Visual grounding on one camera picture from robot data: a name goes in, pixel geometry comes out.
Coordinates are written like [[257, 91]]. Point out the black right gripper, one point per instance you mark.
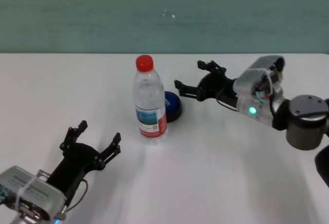
[[213, 88]]

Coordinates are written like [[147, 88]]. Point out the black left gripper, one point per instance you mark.
[[77, 162]]

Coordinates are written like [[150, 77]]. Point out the blue button with black base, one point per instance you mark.
[[173, 105]]

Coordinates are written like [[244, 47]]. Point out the clear red-capped water bottle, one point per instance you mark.
[[150, 111]]

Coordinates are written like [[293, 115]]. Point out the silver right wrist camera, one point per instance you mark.
[[259, 64]]

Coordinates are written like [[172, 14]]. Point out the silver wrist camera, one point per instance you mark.
[[30, 185], [259, 64]]

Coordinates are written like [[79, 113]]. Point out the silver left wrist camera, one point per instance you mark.
[[30, 185]]

